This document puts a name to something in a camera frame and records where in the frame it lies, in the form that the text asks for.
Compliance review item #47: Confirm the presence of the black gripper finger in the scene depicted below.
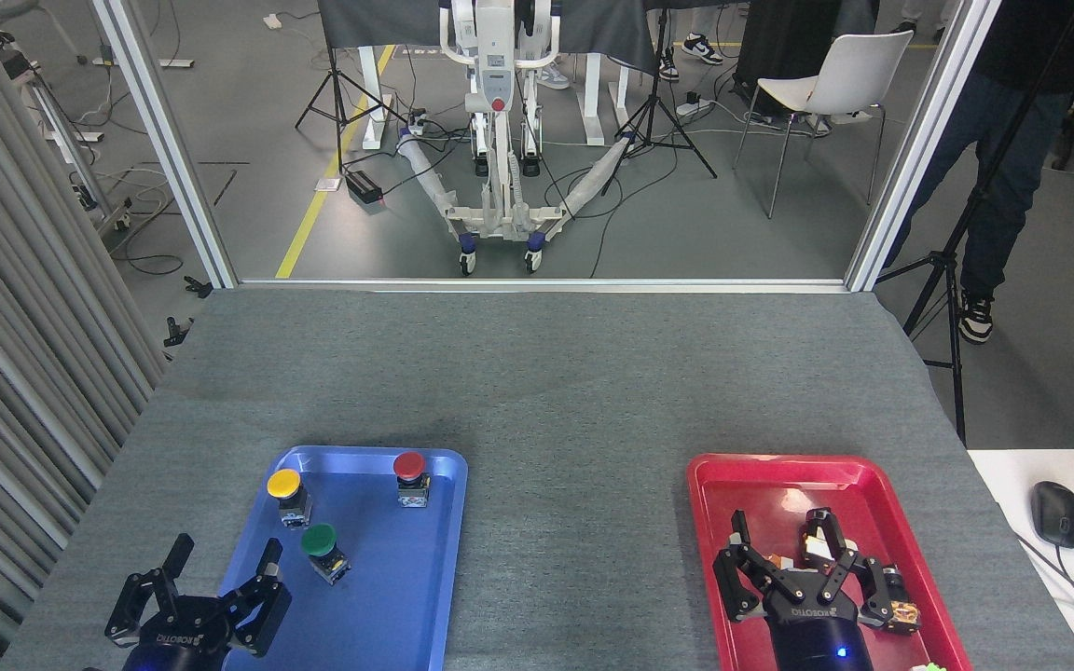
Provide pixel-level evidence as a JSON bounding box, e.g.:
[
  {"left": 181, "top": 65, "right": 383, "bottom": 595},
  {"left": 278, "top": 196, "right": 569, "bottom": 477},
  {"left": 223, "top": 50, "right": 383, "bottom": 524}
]
[
  {"left": 711, "top": 509, "right": 806, "bottom": 623},
  {"left": 803, "top": 508, "right": 898, "bottom": 631},
  {"left": 219, "top": 538, "right": 294, "bottom": 659},
  {"left": 105, "top": 533, "right": 196, "bottom": 649}
]

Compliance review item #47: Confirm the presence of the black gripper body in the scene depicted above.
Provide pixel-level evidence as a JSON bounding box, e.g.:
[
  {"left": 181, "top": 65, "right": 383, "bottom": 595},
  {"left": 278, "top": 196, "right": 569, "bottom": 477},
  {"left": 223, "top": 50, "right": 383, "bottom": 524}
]
[
  {"left": 763, "top": 595, "right": 875, "bottom": 671},
  {"left": 122, "top": 609, "right": 240, "bottom": 671}
]

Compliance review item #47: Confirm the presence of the green push button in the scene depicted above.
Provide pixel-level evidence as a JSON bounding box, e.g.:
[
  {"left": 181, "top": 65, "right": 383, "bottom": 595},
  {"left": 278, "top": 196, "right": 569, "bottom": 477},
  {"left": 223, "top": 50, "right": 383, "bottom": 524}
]
[{"left": 300, "top": 523, "right": 352, "bottom": 586}]

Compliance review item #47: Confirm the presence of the yellow push button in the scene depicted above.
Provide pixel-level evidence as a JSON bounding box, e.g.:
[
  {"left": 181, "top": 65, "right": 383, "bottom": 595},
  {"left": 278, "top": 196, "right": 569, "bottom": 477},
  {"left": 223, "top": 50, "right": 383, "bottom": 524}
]
[{"left": 266, "top": 468, "right": 313, "bottom": 529}]

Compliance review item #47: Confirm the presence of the red push button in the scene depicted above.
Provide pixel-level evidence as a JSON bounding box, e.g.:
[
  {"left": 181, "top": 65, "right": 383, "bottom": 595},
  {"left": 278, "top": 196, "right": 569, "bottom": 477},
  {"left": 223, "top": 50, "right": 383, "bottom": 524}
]
[{"left": 392, "top": 451, "right": 432, "bottom": 509}]

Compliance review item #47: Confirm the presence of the red plastic tray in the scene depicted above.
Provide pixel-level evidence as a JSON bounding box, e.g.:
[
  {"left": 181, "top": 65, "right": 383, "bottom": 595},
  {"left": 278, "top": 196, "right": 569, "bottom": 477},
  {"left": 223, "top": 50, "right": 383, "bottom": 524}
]
[{"left": 686, "top": 453, "right": 974, "bottom": 671}]

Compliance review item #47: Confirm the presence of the blue plastic tray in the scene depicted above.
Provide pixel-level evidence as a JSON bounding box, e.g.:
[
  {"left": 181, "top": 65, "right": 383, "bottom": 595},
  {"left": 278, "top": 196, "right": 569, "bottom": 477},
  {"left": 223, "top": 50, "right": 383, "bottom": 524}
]
[{"left": 211, "top": 445, "right": 469, "bottom": 671}]

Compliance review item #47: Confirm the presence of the black computer mouse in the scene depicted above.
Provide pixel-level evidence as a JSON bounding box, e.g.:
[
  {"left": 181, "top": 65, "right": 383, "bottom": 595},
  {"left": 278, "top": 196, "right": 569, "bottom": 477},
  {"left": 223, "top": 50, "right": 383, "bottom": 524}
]
[{"left": 1030, "top": 481, "right": 1074, "bottom": 549}]

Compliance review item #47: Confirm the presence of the grey ribbed curtain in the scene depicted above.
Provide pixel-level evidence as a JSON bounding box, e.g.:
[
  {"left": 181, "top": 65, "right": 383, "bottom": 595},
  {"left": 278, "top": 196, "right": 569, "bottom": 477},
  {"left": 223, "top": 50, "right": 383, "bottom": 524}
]
[{"left": 0, "top": 0, "right": 168, "bottom": 671}]

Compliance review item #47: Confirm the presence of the tall black tripod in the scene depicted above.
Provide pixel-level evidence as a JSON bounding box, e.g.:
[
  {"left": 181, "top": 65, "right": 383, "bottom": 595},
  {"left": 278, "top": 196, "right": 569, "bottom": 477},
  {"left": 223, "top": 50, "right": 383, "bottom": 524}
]
[{"left": 875, "top": 0, "right": 1074, "bottom": 446}]

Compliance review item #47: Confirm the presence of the person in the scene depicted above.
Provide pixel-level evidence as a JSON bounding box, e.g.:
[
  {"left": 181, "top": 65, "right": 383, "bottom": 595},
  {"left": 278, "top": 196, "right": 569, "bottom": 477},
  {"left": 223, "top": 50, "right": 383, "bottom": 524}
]
[
  {"left": 656, "top": 0, "right": 745, "bottom": 82},
  {"left": 882, "top": 0, "right": 1074, "bottom": 346}
]

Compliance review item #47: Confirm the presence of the metal equipment stand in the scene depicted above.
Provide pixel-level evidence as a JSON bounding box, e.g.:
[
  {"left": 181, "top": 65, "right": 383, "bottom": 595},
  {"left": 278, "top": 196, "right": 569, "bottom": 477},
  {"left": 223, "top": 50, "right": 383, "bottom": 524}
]
[{"left": 0, "top": 0, "right": 132, "bottom": 234}]

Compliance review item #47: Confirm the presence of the white chair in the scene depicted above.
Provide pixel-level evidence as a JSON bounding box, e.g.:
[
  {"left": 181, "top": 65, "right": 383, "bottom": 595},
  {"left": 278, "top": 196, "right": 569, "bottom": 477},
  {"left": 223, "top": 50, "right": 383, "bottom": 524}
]
[{"left": 733, "top": 31, "right": 915, "bottom": 220}]

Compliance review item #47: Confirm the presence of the white stand on wheels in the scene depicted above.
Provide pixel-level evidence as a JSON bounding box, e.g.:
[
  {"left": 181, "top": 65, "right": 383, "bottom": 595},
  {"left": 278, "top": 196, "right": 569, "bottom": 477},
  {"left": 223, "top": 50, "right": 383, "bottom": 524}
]
[{"left": 397, "top": 0, "right": 640, "bottom": 277}]

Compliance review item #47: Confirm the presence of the black backdrop cloth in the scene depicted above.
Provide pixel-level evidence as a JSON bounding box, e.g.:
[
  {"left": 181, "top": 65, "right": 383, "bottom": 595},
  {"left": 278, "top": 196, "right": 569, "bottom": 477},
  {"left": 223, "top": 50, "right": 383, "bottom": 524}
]
[{"left": 317, "top": 0, "right": 659, "bottom": 75}]

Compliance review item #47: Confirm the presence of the black switch with orange base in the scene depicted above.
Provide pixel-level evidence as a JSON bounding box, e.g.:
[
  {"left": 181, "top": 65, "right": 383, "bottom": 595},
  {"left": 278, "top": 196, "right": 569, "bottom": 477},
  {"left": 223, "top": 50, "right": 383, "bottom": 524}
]
[{"left": 875, "top": 562, "right": 922, "bottom": 637}]

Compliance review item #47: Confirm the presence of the black switch with white base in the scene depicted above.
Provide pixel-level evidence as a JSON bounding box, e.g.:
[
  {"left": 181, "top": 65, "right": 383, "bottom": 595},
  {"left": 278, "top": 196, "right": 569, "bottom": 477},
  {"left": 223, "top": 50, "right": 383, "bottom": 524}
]
[{"left": 802, "top": 520, "right": 861, "bottom": 566}]

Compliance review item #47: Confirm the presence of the silver horizontal rail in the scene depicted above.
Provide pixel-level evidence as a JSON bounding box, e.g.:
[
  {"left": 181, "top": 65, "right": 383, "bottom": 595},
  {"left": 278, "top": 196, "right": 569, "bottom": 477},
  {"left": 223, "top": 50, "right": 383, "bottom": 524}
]
[{"left": 237, "top": 277, "right": 850, "bottom": 294}]

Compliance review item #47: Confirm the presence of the silver post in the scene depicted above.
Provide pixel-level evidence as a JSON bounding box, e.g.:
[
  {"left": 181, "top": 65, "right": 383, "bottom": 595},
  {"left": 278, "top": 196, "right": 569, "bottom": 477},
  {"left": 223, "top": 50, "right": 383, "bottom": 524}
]
[
  {"left": 91, "top": 0, "right": 238, "bottom": 288},
  {"left": 845, "top": 0, "right": 1004, "bottom": 292}
]

